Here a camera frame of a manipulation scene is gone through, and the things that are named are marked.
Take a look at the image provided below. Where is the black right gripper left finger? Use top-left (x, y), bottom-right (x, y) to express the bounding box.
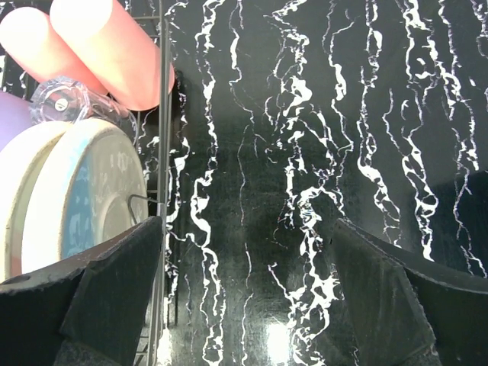
top-left (1, 217), bottom-right (162, 365)

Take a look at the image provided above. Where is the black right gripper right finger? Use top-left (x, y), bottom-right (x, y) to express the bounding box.
top-left (331, 220), bottom-right (487, 365)

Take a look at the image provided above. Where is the cream and blue plate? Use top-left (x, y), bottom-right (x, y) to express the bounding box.
top-left (21, 118), bottom-right (148, 273)

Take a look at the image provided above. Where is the cream and pink plate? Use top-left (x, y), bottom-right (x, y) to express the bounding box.
top-left (1, 121), bottom-right (72, 281)

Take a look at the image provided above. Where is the lilac plastic cup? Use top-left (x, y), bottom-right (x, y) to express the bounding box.
top-left (0, 91), bottom-right (33, 150)

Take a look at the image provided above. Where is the clear glass cup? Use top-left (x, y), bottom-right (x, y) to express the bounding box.
top-left (29, 76), bottom-right (139, 143)

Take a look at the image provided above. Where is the pink plastic cup right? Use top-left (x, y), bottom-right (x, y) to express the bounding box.
top-left (50, 0), bottom-right (164, 111)

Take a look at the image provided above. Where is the pink plastic cup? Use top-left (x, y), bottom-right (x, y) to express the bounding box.
top-left (1, 7), bottom-right (108, 95)
top-left (50, 0), bottom-right (164, 111)

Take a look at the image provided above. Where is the pink plastic cup left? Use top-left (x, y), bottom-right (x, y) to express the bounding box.
top-left (1, 7), bottom-right (108, 95)

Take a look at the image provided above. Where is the black wire dish rack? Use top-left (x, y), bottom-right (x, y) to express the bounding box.
top-left (127, 1), bottom-right (172, 365)

